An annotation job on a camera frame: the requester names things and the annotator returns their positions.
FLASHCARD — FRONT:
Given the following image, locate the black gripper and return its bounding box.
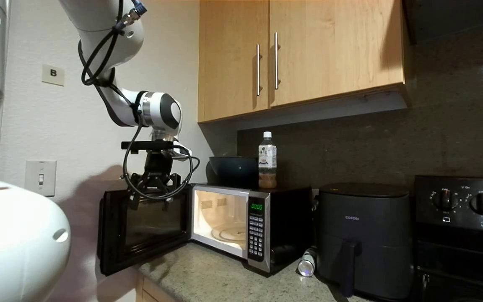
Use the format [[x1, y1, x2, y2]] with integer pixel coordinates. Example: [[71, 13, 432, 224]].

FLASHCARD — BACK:
[[128, 149, 184, 197]]

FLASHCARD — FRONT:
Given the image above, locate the glass microwave turntable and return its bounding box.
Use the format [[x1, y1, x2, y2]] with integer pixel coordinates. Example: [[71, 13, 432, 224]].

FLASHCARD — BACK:
[[209, 224, 251, 243]]

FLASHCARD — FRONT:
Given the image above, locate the steel microwave body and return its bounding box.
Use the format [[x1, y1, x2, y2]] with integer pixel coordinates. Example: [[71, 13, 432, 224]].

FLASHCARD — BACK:
[[189, 184, 316, 276]]

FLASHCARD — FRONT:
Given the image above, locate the dark blue bowl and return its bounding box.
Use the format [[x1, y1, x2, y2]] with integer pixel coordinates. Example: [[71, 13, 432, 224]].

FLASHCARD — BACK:
[[205, 154, 261, 191]]

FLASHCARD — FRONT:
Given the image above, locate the tea bottle with white cap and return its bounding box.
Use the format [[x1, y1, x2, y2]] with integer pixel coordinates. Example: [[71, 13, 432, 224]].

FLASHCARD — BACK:
[[256, 128, 281, 191]]

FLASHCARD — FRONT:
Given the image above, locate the small clear plastic bottle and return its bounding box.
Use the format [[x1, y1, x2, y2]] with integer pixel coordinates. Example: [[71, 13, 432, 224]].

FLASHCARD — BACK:
[[296, 249, 319, 279]]

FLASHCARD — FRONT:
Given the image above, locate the black air fryer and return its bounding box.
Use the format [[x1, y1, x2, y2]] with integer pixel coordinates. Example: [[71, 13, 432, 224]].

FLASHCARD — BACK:
[[314, 180, 415, 302]]

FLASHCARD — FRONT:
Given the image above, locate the black stove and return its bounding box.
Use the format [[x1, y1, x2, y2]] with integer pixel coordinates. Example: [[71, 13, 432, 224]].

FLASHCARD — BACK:
[[412, 172, 483, 302]]

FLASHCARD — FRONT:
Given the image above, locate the thin black camera cable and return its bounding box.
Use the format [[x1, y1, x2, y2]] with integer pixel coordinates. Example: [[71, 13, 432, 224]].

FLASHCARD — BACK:
[[120, 123, 204, 202]]

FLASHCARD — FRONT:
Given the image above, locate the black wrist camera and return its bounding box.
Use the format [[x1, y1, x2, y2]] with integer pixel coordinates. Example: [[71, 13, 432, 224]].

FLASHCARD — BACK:
[[120, 137, 184, 154]]

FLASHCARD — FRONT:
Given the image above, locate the white light switch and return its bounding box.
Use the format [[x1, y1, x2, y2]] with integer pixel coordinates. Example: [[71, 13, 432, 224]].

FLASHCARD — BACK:
[[24, 159, 59, 199]]

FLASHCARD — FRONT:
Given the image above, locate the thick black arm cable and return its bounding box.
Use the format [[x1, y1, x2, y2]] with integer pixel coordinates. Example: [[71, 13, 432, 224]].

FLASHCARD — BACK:
[[78, 0, 147, 86]]

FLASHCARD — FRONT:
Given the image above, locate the white wall outlet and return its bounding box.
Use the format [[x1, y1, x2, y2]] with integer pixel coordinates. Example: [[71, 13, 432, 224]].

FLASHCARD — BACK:
[[41, 61, 68, 88]]

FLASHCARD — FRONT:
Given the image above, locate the short steel cabinet handle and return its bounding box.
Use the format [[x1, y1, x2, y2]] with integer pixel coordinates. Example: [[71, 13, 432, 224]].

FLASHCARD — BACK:
[[254, 41, 266, 97]]

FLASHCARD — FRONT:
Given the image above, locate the long steel cabinet handle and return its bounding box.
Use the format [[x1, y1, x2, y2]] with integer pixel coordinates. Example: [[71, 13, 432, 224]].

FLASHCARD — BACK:
[[272, 29, 284, 92]]

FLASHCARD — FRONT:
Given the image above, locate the wooden wall cabinet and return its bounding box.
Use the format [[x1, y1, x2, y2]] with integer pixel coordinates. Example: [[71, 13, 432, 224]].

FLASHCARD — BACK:
[[197, 0, 412, 125]]

